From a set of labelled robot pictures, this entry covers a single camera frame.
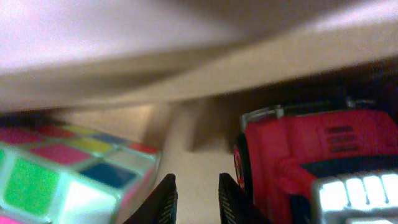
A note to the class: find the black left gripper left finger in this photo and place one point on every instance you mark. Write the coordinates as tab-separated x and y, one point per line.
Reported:
160	207

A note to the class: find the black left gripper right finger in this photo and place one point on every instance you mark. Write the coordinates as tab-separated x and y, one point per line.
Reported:
235	207

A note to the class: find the red toy fire truck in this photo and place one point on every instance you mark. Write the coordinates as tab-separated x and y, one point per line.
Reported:
331	161

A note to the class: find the colourful puzzle cube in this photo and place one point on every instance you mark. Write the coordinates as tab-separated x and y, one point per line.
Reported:
59	173

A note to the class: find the beige cardboard box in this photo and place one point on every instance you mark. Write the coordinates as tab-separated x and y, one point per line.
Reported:
176	75

